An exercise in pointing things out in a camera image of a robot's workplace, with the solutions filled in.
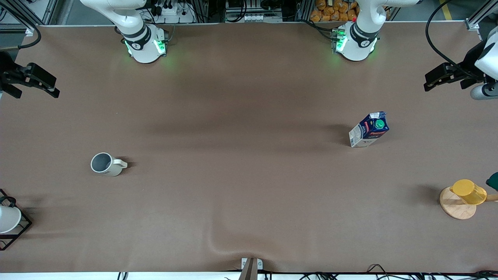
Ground blue milk carton green cap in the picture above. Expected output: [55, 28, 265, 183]
[349, 112, 389, 148]

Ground white ribbed mug grey inside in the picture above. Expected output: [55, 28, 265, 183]
[91, 152, 128, 177]

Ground yellow plastic cup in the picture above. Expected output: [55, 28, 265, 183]
[450, 179, 487, 205]

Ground round wooden cup stand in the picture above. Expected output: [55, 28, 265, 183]
[440, 186, 498, 220]

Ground bag of orange bread rolls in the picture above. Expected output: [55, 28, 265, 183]
[310, 0, 359, 22]

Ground white power strip with plugs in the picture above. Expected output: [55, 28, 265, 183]
[154, 0, 195, 24]

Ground brown table cover sheet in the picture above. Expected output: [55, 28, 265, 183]
[0, 21, 498, 273]

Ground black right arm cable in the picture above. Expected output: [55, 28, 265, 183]
[0, 26, 42, 51]

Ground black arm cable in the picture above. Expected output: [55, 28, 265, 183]
[425, 0, 473, 76]
[0, 26, 42, 51]

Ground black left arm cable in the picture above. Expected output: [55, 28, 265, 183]
[425, 0, 473, 76]

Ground aluminium frame post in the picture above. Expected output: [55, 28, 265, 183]
[0, 0, 59, 36]
[465, 0, 498, 31]

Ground black wire rack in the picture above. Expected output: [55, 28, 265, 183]
[0, 189, 33, 251]

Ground black cables at table edge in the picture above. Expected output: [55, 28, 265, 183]
[300, 264, 498, 280]

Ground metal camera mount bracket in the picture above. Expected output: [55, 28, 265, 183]
[240, 257, 263, 280]

